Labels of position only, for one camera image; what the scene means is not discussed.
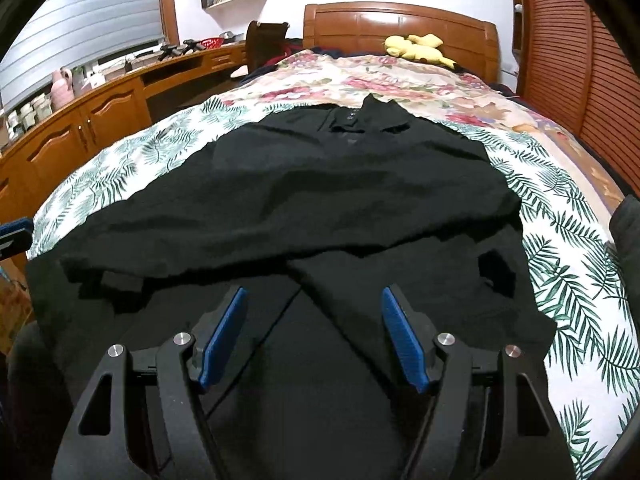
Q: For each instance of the wooden desk cabinet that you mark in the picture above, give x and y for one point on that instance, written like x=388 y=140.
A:
x=60 y=145

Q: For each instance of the grey rolled cloth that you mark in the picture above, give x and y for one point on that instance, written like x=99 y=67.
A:
x=627 y=230

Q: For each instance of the group of white jars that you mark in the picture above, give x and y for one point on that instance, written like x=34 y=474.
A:
x=27 y=115

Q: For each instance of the wooden window frame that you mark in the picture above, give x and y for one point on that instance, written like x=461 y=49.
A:
x=170 y=10

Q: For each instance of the white notebook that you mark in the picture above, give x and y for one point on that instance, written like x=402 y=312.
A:
x=241 y=71

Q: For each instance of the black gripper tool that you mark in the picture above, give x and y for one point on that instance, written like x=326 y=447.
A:
x=194 y=45
x=170 y=52

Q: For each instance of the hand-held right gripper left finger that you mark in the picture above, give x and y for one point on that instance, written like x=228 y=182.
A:
x=222 y=340

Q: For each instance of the dark wooden chair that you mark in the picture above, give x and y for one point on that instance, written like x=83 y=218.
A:
x=265 y=42

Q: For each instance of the yellow plush toy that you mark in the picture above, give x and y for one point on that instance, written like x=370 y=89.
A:
x=415 y=50

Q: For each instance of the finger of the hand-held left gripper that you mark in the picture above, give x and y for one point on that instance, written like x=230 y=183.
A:
x=15 y=226

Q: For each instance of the floral blanket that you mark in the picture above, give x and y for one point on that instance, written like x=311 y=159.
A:
x=400 y=80

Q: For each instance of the red basket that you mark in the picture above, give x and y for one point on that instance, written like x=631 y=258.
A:
x=212 y=44

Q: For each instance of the grey window blind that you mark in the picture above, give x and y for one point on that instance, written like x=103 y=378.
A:
x=90 y=20

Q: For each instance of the black buttoned coat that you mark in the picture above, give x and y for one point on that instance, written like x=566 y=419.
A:
x=325 y=200

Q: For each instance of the pink thermos jug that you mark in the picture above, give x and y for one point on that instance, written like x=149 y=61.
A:
x=62 y=90

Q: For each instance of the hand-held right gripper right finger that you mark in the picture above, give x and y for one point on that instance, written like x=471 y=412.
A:
x=405 y=345

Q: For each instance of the wooden louvred wardrobe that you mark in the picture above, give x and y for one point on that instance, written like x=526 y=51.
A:
x=575 y=60

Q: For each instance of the wooden bed headboard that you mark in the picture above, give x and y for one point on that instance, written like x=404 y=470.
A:
x=350 y=25

